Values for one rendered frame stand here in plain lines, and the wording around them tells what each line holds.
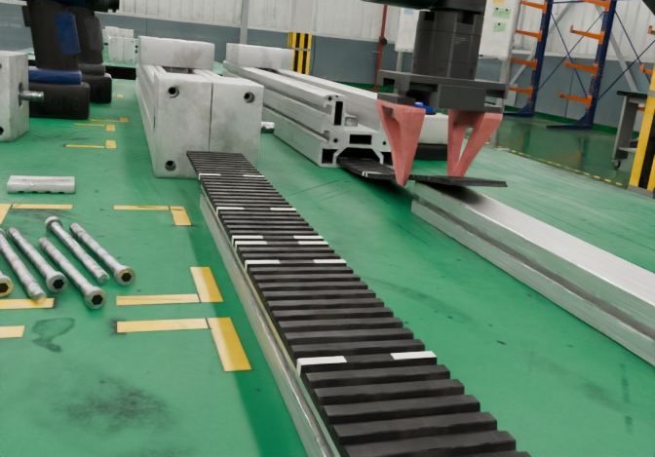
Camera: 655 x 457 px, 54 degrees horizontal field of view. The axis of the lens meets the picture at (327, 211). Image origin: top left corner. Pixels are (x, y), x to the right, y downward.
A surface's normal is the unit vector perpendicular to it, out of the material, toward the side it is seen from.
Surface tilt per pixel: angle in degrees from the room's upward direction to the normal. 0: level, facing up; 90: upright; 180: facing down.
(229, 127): 90
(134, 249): 0
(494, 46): 90
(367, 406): 0
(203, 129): 90
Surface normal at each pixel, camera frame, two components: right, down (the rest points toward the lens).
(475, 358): 0.10, -0.96
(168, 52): 0.29, 0.26
